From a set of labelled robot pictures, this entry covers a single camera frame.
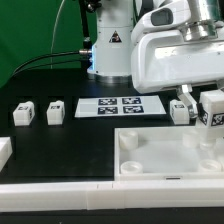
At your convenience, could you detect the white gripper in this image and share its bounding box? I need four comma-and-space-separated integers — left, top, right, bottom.
131, 28, 224, 118

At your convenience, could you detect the white square tabletop tray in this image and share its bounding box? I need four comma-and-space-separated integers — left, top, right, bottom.
114, 126, 224, 181

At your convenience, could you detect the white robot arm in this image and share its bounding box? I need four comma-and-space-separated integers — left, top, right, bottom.
82, 0, 224, 118

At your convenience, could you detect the white sheet with markers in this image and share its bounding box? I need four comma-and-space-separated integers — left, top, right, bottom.
75, 96, 166, 118

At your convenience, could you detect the white left obstacle block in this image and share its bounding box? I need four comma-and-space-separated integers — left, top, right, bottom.
0, 137, 12, 171

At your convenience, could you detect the white front barrier wall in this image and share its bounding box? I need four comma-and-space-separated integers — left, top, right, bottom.
0, 179, 224, 212

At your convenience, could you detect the black cable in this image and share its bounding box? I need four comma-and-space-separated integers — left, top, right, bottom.
11, 49, 93, 78

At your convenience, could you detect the grey thin cable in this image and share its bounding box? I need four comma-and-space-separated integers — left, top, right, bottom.
49, 0, 67, 70

